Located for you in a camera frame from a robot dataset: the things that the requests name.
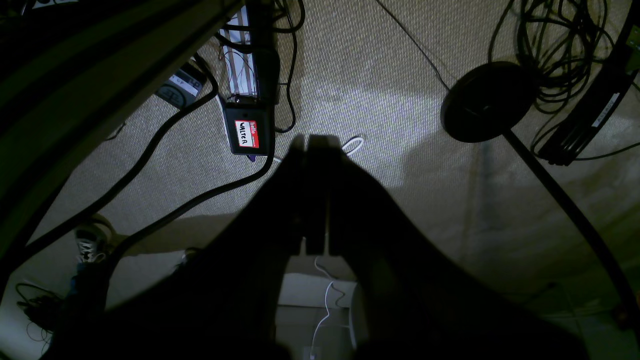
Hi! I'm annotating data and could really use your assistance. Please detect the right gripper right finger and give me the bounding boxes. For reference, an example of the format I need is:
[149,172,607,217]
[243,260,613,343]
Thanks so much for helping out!
[307,135,589,360]

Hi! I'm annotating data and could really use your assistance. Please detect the thick black floor cable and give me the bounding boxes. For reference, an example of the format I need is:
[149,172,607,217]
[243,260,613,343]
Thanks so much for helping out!
[0,52,281,281]

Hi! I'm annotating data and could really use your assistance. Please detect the round black stand base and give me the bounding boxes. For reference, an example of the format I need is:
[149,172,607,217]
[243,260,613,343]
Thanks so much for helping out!
[439,61,538,143]

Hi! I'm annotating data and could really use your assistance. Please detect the coiled black cables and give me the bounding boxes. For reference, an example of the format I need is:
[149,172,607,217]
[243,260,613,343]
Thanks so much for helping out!
[487,0,640,163]

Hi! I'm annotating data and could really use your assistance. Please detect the white thin cable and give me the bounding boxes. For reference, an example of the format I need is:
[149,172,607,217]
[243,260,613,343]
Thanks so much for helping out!
[309,256,351,360]

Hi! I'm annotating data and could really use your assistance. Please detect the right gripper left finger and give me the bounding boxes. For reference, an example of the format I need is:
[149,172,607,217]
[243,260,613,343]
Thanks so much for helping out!
[45,134,307,360]

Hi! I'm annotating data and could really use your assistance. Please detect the black box with name sticker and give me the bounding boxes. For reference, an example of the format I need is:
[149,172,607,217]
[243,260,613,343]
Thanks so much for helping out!
[223,102,275,157]

